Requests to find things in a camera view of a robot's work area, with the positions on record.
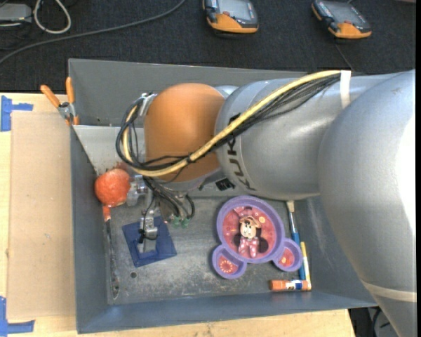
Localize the orange-red textured ball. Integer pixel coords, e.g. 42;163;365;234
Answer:
93;168;132;209

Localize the yellow marker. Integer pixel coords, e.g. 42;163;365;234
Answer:
300;241;312;282

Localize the brown cardboard board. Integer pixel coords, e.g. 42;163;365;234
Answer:
6;112;79;323

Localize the blue paintbrush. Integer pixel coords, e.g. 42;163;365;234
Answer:
286;201;308;281

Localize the purple mouse-shaped plate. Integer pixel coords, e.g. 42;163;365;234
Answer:
211;194;304;281

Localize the orange and white glue stick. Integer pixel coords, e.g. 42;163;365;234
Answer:
269;279;313;292

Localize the grey metal bin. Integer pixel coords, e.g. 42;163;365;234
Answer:
67;58;380;335

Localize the dark blue square block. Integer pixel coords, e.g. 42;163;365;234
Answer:
121;215;178;268

